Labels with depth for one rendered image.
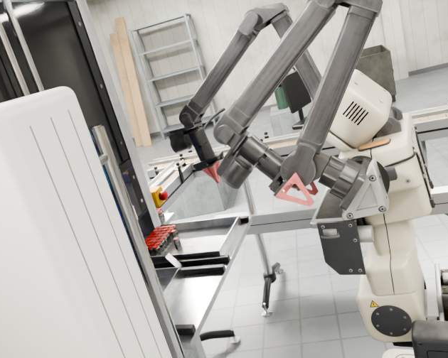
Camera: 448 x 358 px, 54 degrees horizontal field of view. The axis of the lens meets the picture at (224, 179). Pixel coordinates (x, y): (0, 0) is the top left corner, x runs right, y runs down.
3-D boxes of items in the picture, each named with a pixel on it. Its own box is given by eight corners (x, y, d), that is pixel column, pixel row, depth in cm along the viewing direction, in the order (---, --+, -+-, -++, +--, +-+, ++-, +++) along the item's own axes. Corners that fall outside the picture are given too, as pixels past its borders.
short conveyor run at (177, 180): (146, 236, 190) (134, 203, 185) (115, 239, 195) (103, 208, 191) (197, 178, 251) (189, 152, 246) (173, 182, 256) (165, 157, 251)
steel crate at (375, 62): (388, 89, 739) (381, 43, 716) (402, 101, 635) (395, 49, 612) (333, 101, 761) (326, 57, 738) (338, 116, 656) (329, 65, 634)
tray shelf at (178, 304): (40, 351, 125) (38, 346, 125) (146, 234, 188) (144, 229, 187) (192, 349, 109) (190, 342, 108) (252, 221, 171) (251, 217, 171)
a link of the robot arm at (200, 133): (198, 127, 148) (203, 123, 153) (181, 133, 150) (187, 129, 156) (207, 145, 150) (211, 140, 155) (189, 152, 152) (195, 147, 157)
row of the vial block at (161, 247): (155, 259, 157) (151, 248, 156) (174, 235, 173) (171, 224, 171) (161, 258, 156) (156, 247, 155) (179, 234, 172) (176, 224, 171)
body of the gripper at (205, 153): (200, 163, 160) (191, 145, 158) (225, 155, 156) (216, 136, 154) (194, 170, 154) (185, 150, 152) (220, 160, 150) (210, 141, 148)
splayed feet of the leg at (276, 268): (259, 317, 254) (254, 297, 250) (274, 270, 298) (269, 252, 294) (272, 317, 251) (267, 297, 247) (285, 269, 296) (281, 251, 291)
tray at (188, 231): (133, 267, 156) (130, 258, 155) (163, 232, 179) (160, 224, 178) (222, 260, 144) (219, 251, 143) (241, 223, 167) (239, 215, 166)
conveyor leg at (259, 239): (262, 286, 270) (231, 170, 247) (265, 278, 278) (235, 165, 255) (276, 285, 267) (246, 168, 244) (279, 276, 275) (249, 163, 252)
